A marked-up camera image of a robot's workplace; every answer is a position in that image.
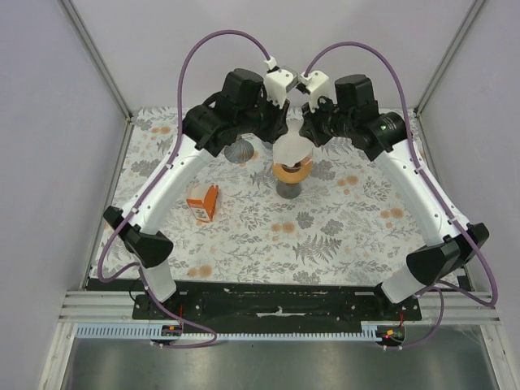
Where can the wooden ring dripper holder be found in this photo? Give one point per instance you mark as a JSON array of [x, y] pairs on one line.
[[291, 175]]

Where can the grey glass carafe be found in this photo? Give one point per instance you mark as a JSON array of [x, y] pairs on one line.
[[288, 191]]

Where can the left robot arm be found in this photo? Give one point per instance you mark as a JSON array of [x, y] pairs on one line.
[[246, 104]]

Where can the light blue cable duct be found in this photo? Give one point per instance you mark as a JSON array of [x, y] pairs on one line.
[[126, 331]]

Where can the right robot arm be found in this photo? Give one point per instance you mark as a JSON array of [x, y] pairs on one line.
[[348, 108]]

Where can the grey ribbed glass dripper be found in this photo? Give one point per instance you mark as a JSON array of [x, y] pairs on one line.
[[241, 151]]

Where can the orange coffee filter box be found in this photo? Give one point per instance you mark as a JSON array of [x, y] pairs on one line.
[[202, 200]]

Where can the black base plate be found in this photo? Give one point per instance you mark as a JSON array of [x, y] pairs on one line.
[[233, 308]]

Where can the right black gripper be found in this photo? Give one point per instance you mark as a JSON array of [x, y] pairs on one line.
[[310, 129]]

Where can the white paper coffee filter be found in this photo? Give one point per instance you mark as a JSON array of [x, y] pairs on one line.
[[291, 148]]

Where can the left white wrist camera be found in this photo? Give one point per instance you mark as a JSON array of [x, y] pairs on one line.
[[278, 81]]

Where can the aluminium frame rail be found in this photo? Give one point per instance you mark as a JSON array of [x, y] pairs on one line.
[[117, 307]]

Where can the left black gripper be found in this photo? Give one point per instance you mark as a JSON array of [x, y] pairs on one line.
[[278, 127]]

